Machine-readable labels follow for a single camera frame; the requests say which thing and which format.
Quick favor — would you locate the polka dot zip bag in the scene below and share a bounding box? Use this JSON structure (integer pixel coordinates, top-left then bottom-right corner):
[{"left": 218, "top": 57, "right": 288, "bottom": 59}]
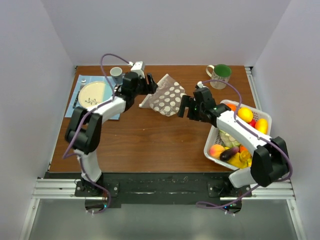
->
[{"left": 139, "top": 74, "right": 186, "bottom": 117}]

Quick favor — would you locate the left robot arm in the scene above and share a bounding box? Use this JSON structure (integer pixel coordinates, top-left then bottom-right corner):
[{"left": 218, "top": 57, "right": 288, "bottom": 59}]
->
[{"left": 63, "top": 70, "right": 158, "bottom": 198}]

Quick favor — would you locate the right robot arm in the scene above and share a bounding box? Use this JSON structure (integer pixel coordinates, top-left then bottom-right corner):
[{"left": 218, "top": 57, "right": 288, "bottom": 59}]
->
[{"left": 177, "top": 87, "right": 290, "bottom": 197}]

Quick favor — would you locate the small grey cup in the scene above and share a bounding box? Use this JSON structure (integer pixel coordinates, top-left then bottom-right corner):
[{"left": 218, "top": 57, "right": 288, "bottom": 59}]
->
[{"left": 109, "top": 66, "right": 123, "bottom": 85}]

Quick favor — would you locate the orange fruit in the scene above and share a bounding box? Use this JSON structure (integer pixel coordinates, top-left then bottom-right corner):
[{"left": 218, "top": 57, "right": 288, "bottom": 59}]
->
[{"left": 226, "top": 103, "right": 237, "bottom": 112}]

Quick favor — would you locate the white plastic basket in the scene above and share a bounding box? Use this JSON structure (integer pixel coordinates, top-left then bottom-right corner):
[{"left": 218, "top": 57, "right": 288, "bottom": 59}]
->
[{"left": 203, "top": 103, "right": 272, "bottom": 171}]

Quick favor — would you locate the cabbage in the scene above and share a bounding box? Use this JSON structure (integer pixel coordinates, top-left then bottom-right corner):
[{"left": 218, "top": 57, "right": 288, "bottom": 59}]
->
[{"left": 219, "top": 129, "right": 241, "bottom": 148}]

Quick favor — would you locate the yellow lemon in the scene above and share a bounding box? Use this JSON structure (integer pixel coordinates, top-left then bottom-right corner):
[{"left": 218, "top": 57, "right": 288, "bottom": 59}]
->
[{"left": 237, "top": 107, "right": 254, "bottom": 123}]

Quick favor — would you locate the green interior floral mug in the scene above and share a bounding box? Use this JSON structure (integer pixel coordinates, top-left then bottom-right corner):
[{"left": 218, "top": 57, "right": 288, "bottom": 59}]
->
[{"left": 205, "top": 64, "right": 232, "bottom": 90}]

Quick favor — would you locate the cream and blue plate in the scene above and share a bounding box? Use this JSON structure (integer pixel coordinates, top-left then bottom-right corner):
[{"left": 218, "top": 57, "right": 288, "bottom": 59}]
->
[{"left": 78, "top": 81, "right": 112, "bottom": 108}]

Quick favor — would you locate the peach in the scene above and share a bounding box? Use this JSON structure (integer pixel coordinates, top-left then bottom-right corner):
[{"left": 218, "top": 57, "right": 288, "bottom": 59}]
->
[{"left": 208, "top": 144, "right": 226, "bottom": 159}]

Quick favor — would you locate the red apple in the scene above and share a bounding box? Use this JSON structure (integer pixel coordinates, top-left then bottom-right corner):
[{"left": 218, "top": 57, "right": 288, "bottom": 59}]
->
[{"left": 249, "top": 119, "right": 256, "bottom": 128}]

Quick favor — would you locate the purple eggplant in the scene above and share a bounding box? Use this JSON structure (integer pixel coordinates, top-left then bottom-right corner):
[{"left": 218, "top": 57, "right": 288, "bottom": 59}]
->
[{"left": 219, "top": 146, "right": 239, "bottom": 162}]

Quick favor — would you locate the small orange tangerine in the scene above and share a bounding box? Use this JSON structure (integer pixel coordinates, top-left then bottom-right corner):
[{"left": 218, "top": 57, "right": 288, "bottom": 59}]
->
[{"left": 239, "top": 145, "right": 248, "bottom": 153}]

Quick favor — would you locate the yellow red mango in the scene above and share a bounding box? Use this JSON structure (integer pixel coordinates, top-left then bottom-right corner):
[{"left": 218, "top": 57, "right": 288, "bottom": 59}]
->
[{"left": 254, "top": 118, "right": 269, "bottom": 135}]

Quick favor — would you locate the blue placemat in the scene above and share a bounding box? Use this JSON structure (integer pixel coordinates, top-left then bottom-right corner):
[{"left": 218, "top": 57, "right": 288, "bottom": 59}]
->
[{"left": 64, "top": 75, "right": 112, "bottom": 118}]

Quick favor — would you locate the yellow banana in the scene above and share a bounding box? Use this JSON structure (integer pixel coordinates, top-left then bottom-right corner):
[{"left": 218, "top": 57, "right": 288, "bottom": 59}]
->
[{"left": 227, "top": 151, "right": 252, "bottom": 169}]

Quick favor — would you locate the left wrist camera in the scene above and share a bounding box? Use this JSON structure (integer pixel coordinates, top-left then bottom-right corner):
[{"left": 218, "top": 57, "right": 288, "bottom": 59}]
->
[{"left": 130, "top": 61, "right": 145, "bottom": 75}]

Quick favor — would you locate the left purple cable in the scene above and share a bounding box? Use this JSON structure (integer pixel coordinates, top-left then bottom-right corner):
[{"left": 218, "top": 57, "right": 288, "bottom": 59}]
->
[{"left": 62, "top": 53, "right": 133, "bottom": 214}]

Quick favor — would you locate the fork with black handle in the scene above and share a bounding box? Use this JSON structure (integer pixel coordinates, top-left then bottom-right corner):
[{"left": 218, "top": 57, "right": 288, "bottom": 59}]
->
[{"left": 72, "top": 78, "right": 86, "bottom": 109}]

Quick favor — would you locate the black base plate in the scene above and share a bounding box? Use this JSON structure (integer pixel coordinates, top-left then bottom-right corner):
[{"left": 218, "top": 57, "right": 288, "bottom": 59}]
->
[{"left": 74, "top": 172, "right": 252, "bottom": 210}]

